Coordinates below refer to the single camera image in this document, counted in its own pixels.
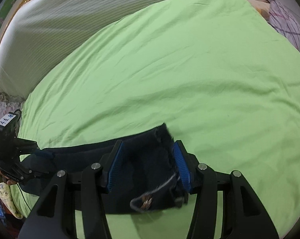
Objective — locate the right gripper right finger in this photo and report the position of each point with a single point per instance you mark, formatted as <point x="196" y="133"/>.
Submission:
<point x="186" y="164"/>

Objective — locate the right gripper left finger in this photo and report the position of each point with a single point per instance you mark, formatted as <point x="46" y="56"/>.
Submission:
<point x="111" y="166"/>

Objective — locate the dark navy pants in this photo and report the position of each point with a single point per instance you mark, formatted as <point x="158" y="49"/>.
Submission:
<point x="146" y="179"/>

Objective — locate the person's left hand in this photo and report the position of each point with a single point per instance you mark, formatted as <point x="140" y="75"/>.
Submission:
<point x="6" y="180"/>

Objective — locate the yellow patterned pillow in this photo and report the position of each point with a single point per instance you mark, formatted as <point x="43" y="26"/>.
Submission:
<point x="9" y="104"/>

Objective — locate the green bed sheet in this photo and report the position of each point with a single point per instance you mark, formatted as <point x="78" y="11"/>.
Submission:
<point x="214" y="71"/>

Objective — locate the striped white headboard cushion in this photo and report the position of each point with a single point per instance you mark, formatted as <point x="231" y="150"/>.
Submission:
<point x="43" y="32"/>

